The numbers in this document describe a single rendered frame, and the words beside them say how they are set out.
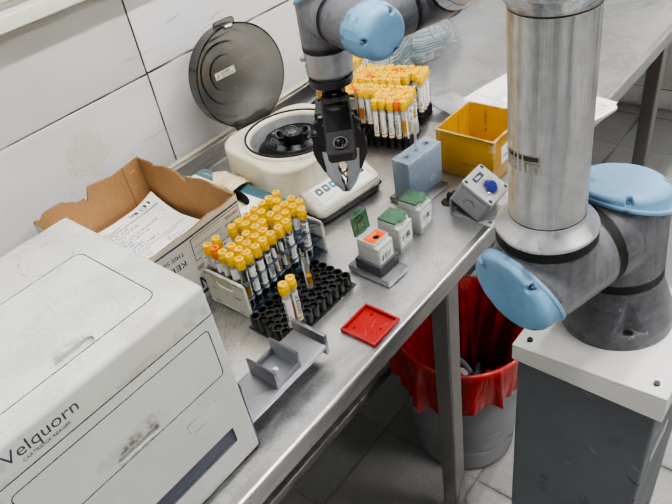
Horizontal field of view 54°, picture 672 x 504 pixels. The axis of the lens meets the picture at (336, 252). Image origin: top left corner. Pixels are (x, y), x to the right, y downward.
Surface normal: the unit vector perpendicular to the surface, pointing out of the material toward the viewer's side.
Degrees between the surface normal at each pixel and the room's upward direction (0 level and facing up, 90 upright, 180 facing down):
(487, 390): 96
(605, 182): 7
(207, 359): 90
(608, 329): 72
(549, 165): 91
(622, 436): 90
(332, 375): 0
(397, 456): 0
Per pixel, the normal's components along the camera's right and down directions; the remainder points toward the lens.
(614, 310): -0.38, 0.34
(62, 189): 0.77, 0.30
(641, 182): -0.10, -0.85
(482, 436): 0.22, 0.65
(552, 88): -0.23, 0.64
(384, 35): 0.54, 0.46
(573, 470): -0.62, 0.56
